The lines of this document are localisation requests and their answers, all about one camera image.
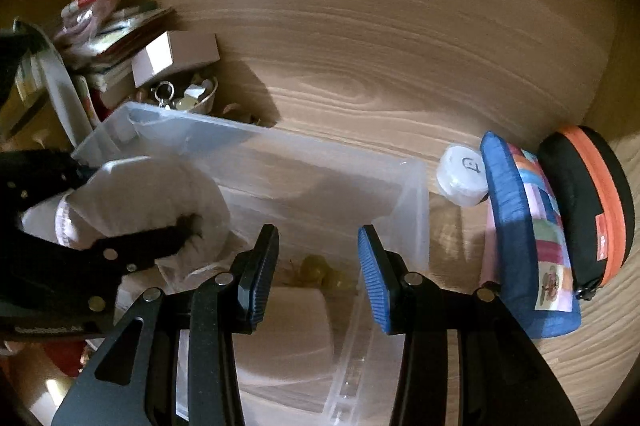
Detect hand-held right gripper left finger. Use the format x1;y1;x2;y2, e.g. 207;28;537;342
50;224;281;426

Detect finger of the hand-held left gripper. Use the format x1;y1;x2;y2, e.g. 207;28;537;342
0;148;97;207
75;213;207;273

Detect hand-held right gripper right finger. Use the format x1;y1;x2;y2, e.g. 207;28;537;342
357;225;581;426

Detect white round cloth pouch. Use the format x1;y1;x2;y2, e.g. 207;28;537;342
20;155;232;279

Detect clear plastic storage box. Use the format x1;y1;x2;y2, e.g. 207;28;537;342
70;100;432;426

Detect wooden desktop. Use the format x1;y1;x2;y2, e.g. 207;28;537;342
10;0;636;426

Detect yellow translucent beads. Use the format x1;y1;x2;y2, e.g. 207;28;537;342
287;255;357;291

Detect white round lidded jar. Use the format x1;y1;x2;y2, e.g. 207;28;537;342
435;144;490;209

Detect stack of books and papers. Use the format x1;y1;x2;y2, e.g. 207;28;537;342
60;3;178;94

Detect bowl of small trinkets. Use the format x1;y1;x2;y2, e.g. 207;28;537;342
137;74;219;117

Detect blue patchwork fabric pouch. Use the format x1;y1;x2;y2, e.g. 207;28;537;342
479;131;583;340

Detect clear plastic bag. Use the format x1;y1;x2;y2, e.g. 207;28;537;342
60;0;121;39

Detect small white cardboard box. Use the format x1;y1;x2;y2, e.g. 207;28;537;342
131;30;221;89

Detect black case with orange zipper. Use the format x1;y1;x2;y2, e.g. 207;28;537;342
537;125;636;301

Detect grey curved strap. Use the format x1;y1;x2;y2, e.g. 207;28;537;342
14;20;96;147

